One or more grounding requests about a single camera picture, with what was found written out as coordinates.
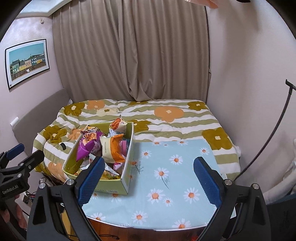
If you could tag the orange cream snack bag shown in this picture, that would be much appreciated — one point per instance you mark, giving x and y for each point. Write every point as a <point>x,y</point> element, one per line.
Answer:
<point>111,152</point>

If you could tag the green cardboard box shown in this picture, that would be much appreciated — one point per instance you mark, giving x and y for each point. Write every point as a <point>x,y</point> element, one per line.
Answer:
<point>118,186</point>

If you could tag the grey padded headboard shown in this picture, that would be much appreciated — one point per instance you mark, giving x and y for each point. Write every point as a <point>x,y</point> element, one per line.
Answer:
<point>43,114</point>

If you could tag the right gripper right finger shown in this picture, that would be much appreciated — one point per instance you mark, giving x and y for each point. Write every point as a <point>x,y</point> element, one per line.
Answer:
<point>241,212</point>

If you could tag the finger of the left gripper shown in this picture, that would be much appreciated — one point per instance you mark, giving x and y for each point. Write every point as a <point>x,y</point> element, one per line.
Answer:
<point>28,164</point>
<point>12,153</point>

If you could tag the blue daisy tablecloth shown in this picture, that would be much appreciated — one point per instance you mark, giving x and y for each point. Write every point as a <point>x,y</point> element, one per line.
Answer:
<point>164,192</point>

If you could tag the beige curtain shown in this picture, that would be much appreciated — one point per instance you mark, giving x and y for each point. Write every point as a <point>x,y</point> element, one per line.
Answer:
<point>132,50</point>

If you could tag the purple potato chips bag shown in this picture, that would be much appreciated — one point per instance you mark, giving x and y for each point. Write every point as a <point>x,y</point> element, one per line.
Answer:
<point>89,143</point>

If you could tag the framed houses picture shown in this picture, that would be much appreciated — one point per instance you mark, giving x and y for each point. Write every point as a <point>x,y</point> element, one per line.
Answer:
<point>25,60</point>

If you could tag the floral striped bed blanket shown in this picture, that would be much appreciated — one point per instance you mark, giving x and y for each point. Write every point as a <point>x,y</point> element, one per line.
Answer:
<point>154,121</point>

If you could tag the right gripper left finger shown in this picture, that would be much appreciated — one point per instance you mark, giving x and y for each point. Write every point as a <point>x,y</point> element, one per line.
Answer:
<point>45,222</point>

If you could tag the white wall socket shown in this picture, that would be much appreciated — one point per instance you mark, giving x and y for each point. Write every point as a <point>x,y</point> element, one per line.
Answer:
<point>14,122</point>

